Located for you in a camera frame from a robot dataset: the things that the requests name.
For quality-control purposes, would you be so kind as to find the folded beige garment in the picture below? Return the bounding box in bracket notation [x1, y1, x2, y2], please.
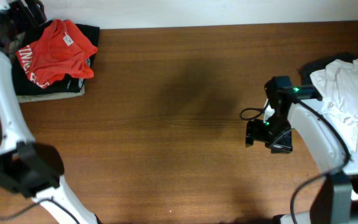
[17, 86, 85, 103]

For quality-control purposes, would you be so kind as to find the right black cable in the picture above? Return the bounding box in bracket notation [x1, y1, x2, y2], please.
[239, 90, 352, 224]

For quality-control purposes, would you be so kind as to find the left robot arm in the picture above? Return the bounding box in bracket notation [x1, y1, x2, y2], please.
[0, 1, 100, 223]

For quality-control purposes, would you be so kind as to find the red printed t-shirt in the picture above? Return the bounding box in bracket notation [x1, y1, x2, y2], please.
[16, 19, 98, 89]

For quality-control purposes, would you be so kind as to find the white garment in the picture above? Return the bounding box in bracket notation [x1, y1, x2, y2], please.
[310, 59, 358, 155]

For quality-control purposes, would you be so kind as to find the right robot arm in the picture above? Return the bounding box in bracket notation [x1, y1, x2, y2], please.
[245, 76, 358, 224]

